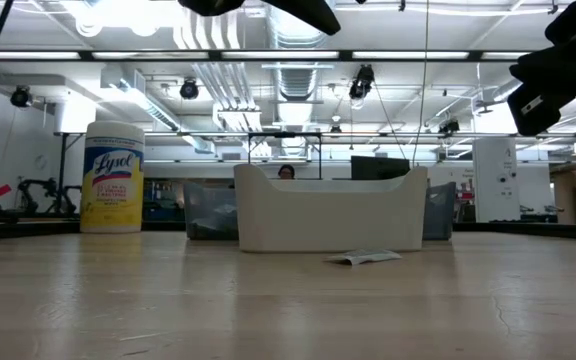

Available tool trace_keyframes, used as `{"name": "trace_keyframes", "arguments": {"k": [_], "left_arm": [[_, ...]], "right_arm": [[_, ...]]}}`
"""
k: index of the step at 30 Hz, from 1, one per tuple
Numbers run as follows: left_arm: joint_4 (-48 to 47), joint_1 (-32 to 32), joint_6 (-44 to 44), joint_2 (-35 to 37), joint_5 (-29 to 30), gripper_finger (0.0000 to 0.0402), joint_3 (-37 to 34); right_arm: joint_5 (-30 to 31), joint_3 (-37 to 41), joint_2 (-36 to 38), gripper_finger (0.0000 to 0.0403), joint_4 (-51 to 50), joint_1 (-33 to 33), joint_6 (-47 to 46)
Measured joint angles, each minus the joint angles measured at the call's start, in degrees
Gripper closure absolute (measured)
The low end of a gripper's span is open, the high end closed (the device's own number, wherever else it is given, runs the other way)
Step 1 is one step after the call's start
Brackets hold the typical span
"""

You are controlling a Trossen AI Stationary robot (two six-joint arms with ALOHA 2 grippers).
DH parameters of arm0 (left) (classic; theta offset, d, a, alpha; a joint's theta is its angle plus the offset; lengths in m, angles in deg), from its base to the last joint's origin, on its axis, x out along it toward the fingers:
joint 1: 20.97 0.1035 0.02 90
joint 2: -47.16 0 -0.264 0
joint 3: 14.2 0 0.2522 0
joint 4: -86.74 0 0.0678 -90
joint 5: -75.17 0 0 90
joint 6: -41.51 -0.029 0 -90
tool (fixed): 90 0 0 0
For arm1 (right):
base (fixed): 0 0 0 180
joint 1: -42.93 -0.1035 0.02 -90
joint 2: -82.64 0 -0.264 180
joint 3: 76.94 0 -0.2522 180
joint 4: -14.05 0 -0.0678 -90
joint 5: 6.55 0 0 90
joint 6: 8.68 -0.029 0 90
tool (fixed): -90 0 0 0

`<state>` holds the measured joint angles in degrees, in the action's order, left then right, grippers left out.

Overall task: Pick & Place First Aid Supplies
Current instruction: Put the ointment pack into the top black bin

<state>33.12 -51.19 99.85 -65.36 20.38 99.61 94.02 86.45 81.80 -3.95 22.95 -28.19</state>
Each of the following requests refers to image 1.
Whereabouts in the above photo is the yellow Lysol wipes canister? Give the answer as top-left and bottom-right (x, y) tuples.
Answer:
(79, 120), (146, 235)

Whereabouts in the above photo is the black monitor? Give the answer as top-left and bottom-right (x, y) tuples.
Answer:
(350, 155), (412, 181)

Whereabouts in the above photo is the white square column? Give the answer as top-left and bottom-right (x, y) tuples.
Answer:
(471, 137), (522, 224)

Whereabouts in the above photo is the white plastic bin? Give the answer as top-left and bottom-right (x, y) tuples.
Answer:
(232, 163), (429, 253)

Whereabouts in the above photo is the black hanging rig camera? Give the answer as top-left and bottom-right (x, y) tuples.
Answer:
(347, 63), (377, 101)

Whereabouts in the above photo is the black background metal frame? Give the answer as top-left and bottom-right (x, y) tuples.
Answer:
(246, 131), (324, 180)

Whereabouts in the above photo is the black rig beam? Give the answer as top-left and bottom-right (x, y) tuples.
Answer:
(0, 48), (532, 64)

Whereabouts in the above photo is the grey translucent plastic bin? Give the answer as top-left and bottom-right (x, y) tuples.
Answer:
(183, 179), (239, 240)
(421, 180), (457, 240)

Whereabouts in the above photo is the black ceiling lamp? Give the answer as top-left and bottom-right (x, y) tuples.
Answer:
(437, 117), (462, 136)
(9, 84), (33, 109)
(178, 77), (200, 101)

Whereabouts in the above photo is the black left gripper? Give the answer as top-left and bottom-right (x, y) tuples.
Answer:
(177, 0), (342, 36)

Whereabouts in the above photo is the thin hanging cable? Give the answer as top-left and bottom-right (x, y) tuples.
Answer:
(410, 0), (432, 166)

